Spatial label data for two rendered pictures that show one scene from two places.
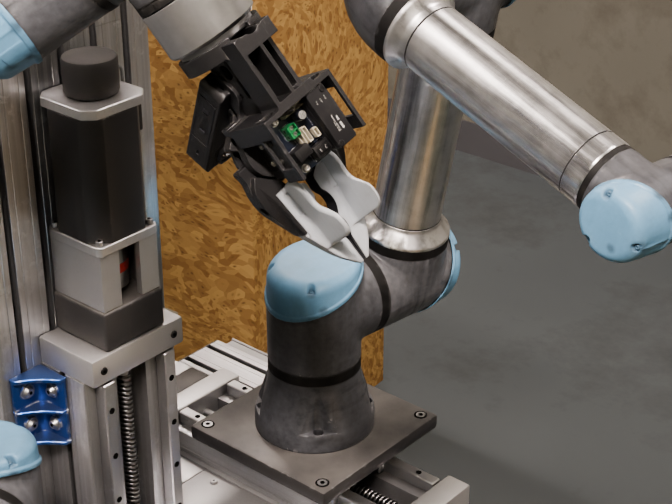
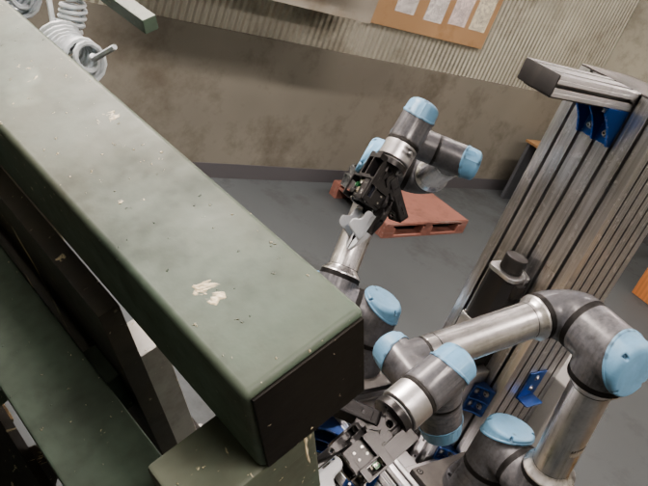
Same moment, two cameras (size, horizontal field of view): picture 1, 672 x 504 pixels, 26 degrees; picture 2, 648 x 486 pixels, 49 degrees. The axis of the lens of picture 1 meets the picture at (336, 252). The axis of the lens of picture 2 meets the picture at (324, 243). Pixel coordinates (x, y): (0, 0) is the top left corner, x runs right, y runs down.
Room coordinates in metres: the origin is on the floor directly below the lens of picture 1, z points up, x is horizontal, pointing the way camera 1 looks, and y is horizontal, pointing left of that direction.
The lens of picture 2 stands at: (1.08, -1.42, 2.20)
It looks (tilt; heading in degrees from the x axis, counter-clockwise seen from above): 26 degrees down; 94
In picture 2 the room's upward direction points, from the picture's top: 22 degrees clockwise
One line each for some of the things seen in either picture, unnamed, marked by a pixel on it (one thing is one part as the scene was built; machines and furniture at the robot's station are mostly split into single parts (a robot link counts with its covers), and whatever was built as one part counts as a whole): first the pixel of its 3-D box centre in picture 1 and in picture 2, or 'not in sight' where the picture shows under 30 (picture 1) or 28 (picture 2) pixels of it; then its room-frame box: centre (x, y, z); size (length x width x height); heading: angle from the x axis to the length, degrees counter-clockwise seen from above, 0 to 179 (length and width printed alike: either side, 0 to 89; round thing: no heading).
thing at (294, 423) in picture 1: (314, 386); (478, 477); (1.55, 0.03, 1.09); 0.15 x 0.15 x 0.10
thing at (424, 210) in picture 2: not in sight; (404, 198); (1.16, 4.22, 0.15); 1.06 x 0.73 x 0.30; 50
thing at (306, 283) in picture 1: (318, 302); (502, 445); (1.55, 0.02, 1.20); 0.13 x 0.12 x 0.14; 133
